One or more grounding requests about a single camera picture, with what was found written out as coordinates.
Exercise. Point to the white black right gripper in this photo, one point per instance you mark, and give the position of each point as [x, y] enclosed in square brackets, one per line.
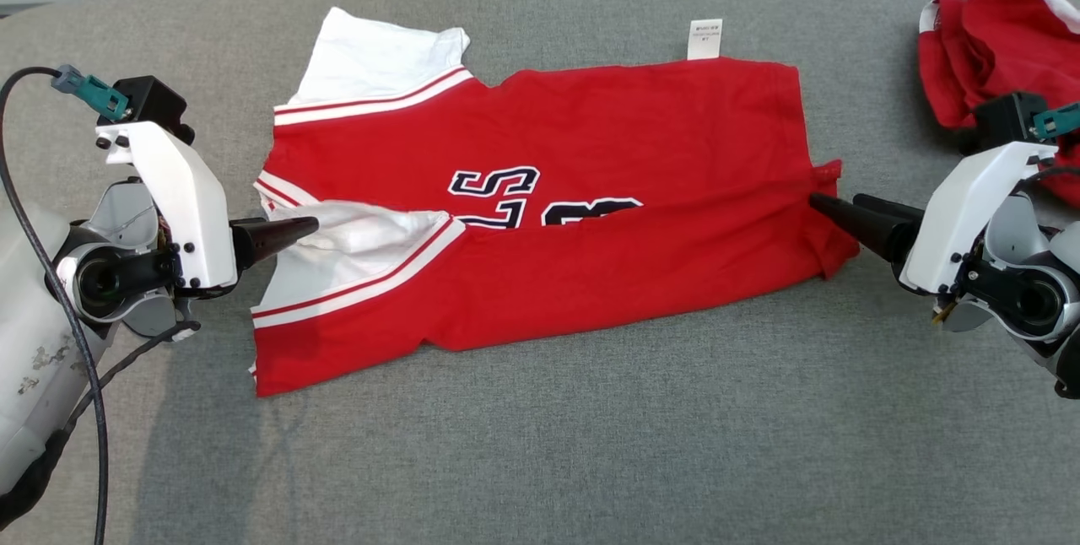
[962, 216]

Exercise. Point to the red jersey with white sleeves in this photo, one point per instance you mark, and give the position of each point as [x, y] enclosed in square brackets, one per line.
[633, 140]

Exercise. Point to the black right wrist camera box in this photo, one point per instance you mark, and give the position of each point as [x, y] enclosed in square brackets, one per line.
[1008, 119]

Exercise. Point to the red shorts with white waistband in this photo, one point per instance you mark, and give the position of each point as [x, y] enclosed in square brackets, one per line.
[987, 47]

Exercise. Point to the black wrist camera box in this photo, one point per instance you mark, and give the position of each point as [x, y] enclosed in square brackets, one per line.
[1008, 119]
[152, 106]

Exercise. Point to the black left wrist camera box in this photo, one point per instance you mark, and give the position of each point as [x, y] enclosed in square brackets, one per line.
[152, 106]

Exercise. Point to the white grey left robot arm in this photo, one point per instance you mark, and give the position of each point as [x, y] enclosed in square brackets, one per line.
[34, 342]

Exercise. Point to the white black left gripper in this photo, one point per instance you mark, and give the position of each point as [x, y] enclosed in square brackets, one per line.
[186, 207]

